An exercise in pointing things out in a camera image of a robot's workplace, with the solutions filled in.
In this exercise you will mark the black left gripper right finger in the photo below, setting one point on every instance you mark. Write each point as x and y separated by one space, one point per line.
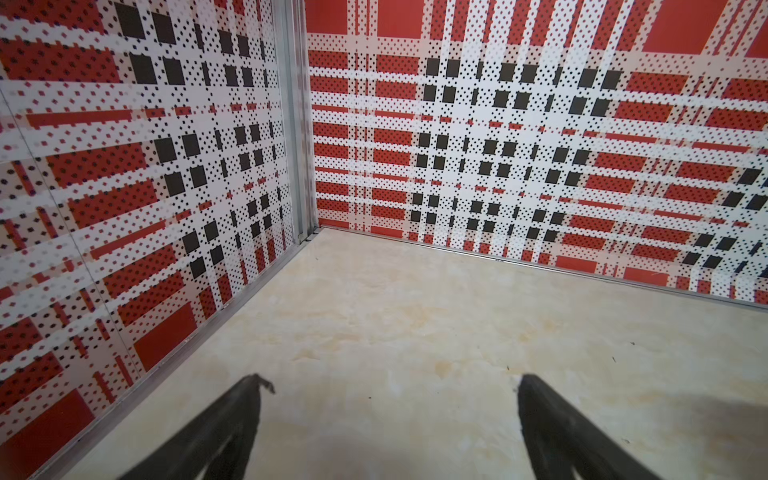
564 444

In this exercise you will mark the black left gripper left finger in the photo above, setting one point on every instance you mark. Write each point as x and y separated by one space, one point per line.
217 443

